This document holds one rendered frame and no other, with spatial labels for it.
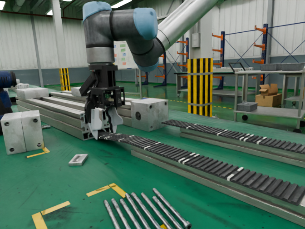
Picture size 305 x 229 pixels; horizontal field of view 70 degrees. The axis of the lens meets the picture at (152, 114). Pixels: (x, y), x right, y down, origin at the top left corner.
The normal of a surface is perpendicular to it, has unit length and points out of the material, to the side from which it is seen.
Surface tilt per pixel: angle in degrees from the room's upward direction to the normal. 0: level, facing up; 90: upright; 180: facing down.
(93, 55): 90
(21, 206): 0
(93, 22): 90
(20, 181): 0
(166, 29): 72
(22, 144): 90
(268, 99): 89
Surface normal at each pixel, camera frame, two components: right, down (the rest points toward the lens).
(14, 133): 0.47, 0.17
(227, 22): -0.79, 0.16
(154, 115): 0.69, 0.13
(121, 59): -0.52, 0.14
